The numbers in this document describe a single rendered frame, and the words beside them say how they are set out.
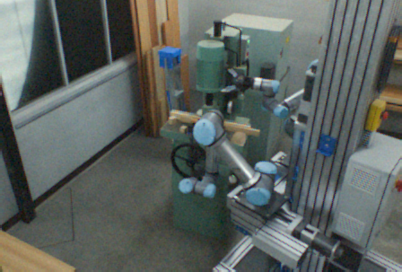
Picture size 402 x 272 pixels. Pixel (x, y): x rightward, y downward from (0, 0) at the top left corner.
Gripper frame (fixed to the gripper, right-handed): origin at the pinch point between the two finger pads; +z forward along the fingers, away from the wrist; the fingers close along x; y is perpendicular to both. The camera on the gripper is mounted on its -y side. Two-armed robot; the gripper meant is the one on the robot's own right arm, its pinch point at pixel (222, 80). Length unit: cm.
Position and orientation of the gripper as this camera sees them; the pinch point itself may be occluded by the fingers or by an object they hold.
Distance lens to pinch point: 231.1
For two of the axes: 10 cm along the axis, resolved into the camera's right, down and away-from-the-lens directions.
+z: -9.4, -1.8, 2.9
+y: -2.2, -3.3, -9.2
